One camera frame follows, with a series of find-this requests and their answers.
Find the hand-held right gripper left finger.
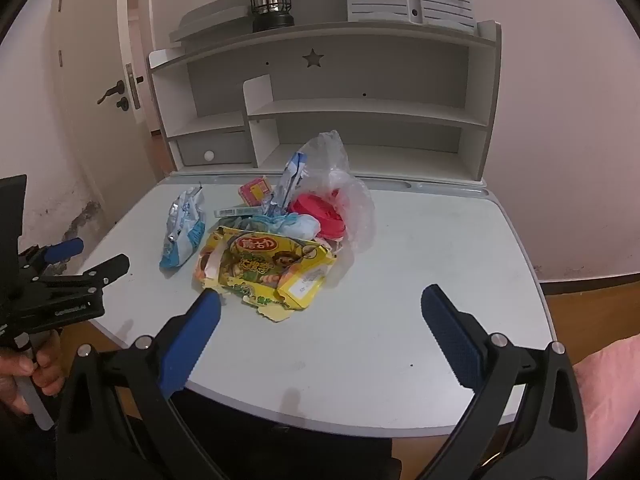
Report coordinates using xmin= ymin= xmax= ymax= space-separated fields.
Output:
xmin=55 ymin=289 xmax=223 ymax=480

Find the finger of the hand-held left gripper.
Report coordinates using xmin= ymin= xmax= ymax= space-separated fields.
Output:
xmin=35 ymin=254 xmax=131 ymax=295
xmin=20 ymin=237 xmax=85 ymax=273

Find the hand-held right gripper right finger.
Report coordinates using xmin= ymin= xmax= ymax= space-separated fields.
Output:
xmin=415 ymin=284 xmax=588 ymax=480

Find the yellow snack bag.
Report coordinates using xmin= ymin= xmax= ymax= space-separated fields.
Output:
xmin=192 ymin=226 xmax=338 ymax=323

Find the person's left hand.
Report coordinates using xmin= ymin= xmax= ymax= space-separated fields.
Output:
xmin=0 ymin=332 xmax=67 ymax=416

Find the blue white snack bag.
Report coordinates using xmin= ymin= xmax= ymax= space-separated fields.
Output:
xmin=159 ymin=186 xmax=207 ymax=272

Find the clear plastic bag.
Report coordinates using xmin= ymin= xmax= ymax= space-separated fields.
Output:
xmin=295 ymin=130 xmax=376 ymax=253

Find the pink bed blanket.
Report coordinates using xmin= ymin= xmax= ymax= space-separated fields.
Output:
xmin=570 ymin=332 xmax=640 ymax=461

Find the small pink box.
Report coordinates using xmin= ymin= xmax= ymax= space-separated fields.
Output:
xmin=239 ymin=176 xmax=273 ymax=207

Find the grey drawer with white knob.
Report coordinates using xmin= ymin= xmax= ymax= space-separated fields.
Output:
xmin=176 ymin=130 xmax=253 ymax=167

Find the red plastic lid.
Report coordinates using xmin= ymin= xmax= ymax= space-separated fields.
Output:
xmin=289 ymin=187 xmax=348 ymax=241

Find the blue white torn wrapper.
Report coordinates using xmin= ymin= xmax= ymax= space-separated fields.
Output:
xmin=260 ymin=152 xmax=311 ymax=216

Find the beige door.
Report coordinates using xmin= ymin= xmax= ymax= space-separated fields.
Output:
xmin=50 ymin=0 xmax=151 ymax=171

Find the white grey desk hutch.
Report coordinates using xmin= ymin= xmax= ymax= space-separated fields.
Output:
xmin=146 ymin=0 xmax=503 ymax=186

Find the black door handle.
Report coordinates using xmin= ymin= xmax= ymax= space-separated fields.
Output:
xmin=96 ymin=79 xmax=130 ymax=111

